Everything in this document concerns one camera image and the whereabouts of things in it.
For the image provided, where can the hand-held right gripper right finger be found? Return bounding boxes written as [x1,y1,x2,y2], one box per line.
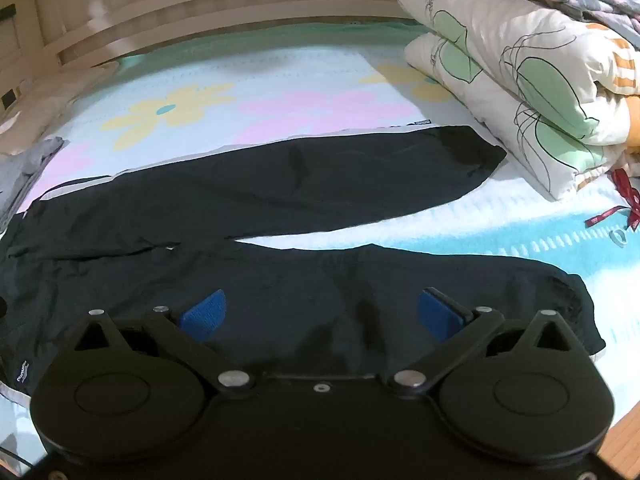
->
[387,287,576,400]

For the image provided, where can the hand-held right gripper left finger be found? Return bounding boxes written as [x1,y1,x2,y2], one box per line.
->
[74,289,258,400]

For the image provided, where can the black pants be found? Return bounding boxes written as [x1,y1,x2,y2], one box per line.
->
[0,124,607,401]

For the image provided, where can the red ribbon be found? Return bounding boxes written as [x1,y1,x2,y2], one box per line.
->
[585,167,640,233]

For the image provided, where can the grey garment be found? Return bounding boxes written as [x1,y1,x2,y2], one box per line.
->
[0,136,68,231]

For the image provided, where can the folded cream leaf-print quilt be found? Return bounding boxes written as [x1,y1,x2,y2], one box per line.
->
[397,0,640,202]

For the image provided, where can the floral bed blanket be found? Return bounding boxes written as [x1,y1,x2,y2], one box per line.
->
[0,22,640,441]

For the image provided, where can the orange striped cloth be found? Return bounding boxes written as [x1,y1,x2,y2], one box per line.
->
[585,22,640,97]

